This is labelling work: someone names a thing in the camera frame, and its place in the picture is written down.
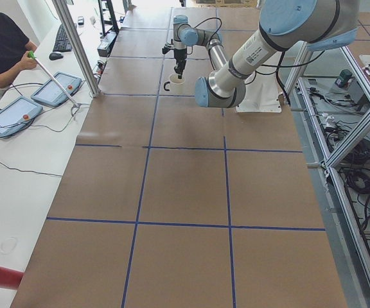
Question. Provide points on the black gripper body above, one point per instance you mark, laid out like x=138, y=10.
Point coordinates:
x=180, y=56

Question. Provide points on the white mug with smiley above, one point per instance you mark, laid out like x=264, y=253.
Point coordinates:
x=174, y=85

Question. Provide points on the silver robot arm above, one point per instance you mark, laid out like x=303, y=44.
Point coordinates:
x=323, y=25

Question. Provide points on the black keyboard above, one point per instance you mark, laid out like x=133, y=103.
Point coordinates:
x=62, y=43

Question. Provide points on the black computer mouse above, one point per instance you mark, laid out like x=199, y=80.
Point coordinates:
x=55, y=55

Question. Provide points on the far teach pendant tablet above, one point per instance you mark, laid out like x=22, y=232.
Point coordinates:
x=51, y=95

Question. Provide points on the teach pendant tablet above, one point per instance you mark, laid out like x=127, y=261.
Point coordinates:
x=51, y=95
x=17, y=115

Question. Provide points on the brown paper table cover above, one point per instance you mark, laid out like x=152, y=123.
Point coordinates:
x=167, y=204

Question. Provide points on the near teach pendant tablet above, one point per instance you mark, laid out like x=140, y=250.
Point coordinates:
x=17, y=115

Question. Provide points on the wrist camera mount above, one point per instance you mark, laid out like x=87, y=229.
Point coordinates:
x=169, y=46

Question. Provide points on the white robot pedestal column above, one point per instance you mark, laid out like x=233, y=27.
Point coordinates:
x=262, y=89

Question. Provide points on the aluminium frame post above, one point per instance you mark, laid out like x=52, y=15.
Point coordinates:
x=78, y=49

